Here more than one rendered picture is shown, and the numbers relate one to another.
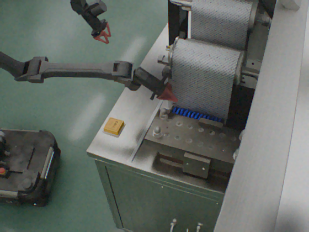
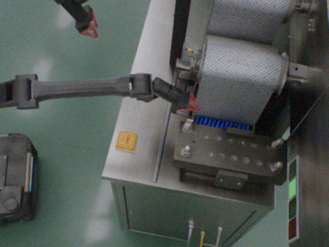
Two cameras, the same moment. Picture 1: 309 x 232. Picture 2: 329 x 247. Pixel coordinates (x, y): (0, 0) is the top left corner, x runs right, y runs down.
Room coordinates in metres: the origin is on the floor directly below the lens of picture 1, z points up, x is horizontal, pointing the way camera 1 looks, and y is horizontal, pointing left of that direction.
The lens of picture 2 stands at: (0.35, 0.26, 2.12)
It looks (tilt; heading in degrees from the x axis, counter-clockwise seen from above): 62 degrees down; 340
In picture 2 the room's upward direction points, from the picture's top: 6 degrees clockwise
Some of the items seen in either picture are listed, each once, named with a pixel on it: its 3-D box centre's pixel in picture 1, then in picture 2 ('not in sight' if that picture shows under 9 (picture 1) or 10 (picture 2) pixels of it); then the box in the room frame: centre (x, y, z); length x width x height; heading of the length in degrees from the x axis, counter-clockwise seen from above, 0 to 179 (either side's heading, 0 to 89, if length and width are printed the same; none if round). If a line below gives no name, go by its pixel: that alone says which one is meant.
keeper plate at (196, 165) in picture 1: (196, 166); (230, 180); (0.73, -0.15, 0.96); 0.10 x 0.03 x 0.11; 66
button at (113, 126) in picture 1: (113, 125); (126, 140); (1.00, 0.18, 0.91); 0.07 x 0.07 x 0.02; 66
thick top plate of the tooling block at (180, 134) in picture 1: (200, 141); (230, 153); (0.82, -0.17, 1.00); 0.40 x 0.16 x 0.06; 66
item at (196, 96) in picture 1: (200, 99); (227, 108); (0.95, -0.18, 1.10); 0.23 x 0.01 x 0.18; 66
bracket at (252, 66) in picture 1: (254, 66); (297, 70); (0.93, -0.37, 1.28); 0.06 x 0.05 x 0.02; 66
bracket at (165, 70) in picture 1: (170, 83); (185, 87); (1.10, -0.07, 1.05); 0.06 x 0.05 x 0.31; 66
